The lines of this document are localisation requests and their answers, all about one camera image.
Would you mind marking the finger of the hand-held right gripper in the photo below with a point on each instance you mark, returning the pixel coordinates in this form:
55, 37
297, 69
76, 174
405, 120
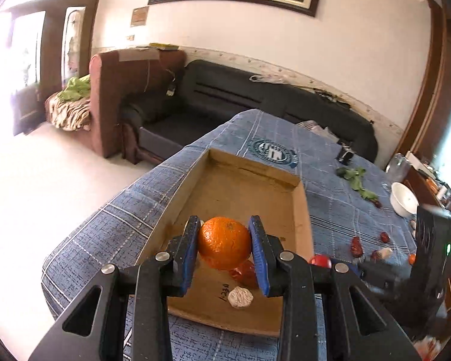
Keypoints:
372, 272

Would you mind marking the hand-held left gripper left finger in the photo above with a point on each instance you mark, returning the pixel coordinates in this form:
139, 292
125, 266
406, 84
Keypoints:
192, 257

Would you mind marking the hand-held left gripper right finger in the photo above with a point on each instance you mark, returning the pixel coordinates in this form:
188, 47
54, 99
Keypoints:
259, 261

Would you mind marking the orange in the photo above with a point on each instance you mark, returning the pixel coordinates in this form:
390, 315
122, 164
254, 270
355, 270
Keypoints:
224, 246

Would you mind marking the small red tomato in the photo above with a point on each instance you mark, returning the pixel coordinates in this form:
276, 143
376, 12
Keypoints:
320, 260

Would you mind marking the shallow cardboard box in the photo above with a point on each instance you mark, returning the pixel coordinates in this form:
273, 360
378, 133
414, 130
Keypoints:
244, 191

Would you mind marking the red wrapped fruit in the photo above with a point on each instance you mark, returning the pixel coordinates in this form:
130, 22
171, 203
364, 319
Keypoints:
245, 273

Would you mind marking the pale walnut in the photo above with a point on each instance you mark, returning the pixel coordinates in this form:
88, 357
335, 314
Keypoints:
385, 253
240, 298

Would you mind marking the red jujube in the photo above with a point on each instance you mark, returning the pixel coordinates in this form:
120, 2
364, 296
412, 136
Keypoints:
384, 237
378, 203
357, 247

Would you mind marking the wooden side cabinet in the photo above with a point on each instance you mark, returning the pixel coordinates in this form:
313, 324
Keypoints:
436, 195

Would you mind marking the white bowl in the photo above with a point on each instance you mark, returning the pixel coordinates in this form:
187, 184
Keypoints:
403, 198

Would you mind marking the blue checked tablecloth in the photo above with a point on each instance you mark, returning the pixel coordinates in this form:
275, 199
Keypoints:
334, 203

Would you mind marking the green leafy sprig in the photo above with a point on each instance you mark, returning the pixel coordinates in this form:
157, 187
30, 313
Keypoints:
355, 178

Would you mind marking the clear glass jar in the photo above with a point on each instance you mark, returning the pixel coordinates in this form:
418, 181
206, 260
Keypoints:
396, 167

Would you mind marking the small black clip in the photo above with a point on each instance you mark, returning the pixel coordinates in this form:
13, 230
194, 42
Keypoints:
346, 155

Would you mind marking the black sofa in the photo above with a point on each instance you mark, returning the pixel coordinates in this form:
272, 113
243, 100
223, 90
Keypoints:
225, 94

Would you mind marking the brown armchair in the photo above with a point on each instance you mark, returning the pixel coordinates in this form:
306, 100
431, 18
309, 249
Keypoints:
112, 97

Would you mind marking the striped brown blanket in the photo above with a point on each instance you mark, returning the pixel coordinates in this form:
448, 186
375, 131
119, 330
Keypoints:
69, 111

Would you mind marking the green cloth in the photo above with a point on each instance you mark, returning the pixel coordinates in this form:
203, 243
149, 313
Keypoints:
76, 87

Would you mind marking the yellow-green flat packet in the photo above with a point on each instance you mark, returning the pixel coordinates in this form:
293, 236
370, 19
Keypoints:
164, 46

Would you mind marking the dark wooden glazed door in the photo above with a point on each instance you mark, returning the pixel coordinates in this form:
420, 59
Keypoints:
56, 45

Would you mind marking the wooden door frame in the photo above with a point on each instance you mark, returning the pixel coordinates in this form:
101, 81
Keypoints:
432, 82

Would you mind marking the small wall notice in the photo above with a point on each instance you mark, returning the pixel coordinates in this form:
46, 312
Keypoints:
139, 16

